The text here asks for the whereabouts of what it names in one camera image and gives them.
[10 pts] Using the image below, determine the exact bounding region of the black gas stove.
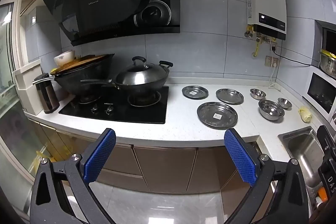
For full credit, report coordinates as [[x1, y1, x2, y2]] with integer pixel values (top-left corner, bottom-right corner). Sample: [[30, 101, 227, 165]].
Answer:
[[58, 85, 169, 124]]

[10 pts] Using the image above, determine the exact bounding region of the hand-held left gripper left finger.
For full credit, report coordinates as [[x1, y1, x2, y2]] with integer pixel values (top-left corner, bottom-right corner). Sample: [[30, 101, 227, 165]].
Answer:
[[29, 128, 117, 224]]

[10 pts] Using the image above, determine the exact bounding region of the steel wok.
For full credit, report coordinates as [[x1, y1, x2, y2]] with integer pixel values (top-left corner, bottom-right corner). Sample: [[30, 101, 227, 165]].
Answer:
[[80, 61, 174, 91]]

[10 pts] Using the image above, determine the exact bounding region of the yellow cloth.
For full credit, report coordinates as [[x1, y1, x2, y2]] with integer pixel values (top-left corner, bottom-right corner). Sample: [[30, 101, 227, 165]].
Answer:
[[298, 106, 312, 123]]

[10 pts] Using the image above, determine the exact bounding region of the large steel bowl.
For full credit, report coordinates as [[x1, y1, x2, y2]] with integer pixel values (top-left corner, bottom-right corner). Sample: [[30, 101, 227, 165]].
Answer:
[[258, 99, 285, 121]]

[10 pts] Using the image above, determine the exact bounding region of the steel basin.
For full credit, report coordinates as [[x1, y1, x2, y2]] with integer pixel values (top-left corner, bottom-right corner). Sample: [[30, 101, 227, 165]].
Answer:
[[319, 49, 336, 80]]

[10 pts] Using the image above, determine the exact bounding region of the white power cable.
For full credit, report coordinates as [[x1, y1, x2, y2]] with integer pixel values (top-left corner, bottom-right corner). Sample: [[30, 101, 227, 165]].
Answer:
[[268, 61, 281, 89]]

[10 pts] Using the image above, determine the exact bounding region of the steel wok lid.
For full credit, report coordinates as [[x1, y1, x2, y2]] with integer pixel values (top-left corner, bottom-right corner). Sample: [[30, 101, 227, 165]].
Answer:
[[115, 56, 169, 85]]

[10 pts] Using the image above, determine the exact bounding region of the small stickered steel plate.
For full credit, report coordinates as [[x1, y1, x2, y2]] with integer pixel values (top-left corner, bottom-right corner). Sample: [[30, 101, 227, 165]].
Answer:
[[182, 85, 209, 100]]

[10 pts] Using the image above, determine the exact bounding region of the yellow gas hose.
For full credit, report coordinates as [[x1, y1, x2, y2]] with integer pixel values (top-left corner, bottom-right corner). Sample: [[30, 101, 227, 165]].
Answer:
[[251, 38, 262, 59]]

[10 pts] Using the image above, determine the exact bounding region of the white ceramic bowl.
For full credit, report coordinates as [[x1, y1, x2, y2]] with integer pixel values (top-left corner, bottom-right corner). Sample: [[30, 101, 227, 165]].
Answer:
[[54, 50, 76, 67]]

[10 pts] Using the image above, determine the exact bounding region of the medium steel bowl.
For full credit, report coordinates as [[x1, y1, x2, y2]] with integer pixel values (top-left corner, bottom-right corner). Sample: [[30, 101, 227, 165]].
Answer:
[[250, 88, 266, 100]]

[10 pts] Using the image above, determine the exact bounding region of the black power cable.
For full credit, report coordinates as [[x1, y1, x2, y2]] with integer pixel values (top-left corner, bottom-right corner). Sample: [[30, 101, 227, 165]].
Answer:
[[272, 46, 319, 67]]

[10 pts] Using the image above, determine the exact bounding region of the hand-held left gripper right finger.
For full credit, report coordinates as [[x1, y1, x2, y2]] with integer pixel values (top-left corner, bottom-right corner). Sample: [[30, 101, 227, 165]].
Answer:
[[224, 128, 308, 224]]

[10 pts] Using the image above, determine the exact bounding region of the glass balcony door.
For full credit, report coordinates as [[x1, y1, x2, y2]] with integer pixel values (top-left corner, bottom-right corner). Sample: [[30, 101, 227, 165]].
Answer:
[[0, 0, 53, 188]]

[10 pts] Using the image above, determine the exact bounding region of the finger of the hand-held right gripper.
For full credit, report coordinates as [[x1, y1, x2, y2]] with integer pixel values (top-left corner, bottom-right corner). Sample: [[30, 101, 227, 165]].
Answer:
[[316, 126, 336, 161]]

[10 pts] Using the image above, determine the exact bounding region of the white microwave oven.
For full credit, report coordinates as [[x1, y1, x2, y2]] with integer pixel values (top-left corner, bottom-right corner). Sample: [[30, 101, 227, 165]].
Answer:
[[303, 67, 336, 115]]

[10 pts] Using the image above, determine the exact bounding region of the small steel bowl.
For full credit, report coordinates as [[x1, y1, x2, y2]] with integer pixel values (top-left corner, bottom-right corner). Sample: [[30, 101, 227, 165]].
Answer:
[[277, 97, 292, 109]]

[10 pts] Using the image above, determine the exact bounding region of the steel kitchen sink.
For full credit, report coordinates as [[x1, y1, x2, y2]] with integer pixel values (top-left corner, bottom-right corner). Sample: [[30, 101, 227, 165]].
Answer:
[[278, 126, 326, 188]]

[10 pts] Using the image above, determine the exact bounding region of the white plastic board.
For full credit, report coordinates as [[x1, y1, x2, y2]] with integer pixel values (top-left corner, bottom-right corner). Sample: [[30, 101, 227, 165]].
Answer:
[[12, 59, 44, 115]]

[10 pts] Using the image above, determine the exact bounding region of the large black wok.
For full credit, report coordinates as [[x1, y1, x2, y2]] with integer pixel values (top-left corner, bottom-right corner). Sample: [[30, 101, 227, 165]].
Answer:
[[33, 53, 116, 96]]

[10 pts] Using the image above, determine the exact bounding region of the wooden wok lid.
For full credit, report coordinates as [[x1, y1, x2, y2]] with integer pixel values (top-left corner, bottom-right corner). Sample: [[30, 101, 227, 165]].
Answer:
[[50, 54, 114, 75]]

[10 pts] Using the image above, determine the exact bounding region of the plain steel plate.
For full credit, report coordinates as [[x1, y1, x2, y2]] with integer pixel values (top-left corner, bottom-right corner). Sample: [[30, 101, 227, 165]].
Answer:
[[216, 88, 244, 105]]

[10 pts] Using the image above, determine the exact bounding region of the brown lower cabinet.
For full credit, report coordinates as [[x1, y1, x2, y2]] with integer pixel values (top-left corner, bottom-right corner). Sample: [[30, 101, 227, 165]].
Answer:
[[31, 122, 263, 197]]

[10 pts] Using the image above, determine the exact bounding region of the wall power outlet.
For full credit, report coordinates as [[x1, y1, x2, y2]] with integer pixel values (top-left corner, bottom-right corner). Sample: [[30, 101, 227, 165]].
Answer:
[[265, 56, 279, 67]]

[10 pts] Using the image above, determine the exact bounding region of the large stickered steel plate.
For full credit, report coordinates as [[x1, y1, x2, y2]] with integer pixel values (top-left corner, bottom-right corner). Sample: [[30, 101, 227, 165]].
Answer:
[[197, 102, 238, 130]]

